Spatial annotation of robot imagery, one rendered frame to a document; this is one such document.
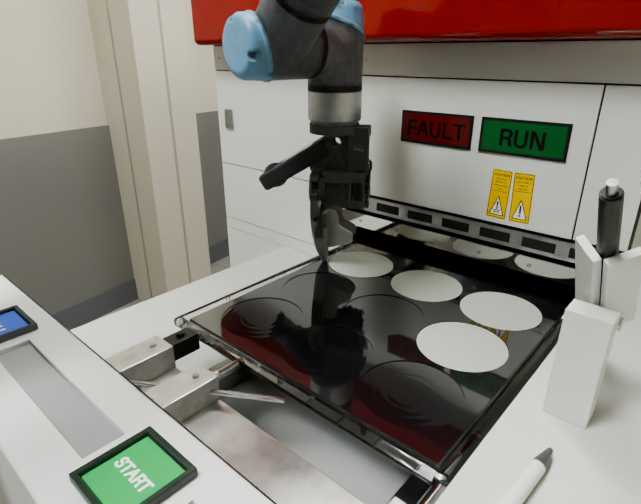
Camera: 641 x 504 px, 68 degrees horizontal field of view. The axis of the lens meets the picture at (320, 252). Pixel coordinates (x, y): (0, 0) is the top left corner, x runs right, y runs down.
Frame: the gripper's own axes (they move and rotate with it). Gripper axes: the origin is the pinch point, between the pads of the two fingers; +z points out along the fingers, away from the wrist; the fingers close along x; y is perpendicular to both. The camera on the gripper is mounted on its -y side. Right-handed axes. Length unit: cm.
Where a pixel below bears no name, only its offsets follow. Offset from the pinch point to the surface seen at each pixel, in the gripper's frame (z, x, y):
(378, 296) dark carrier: 1.5, -10.2, 10.4
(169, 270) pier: 70, 125, -103
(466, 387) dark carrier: 1.4, -27.7, 20.8
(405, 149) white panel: -14.9, 9.7, 11.9
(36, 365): -4.2, -40.0, -16.5
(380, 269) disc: 1.4, -1.5, 9.8
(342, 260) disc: 1.3, 0.4, 3.6
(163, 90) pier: -14, 134, -100
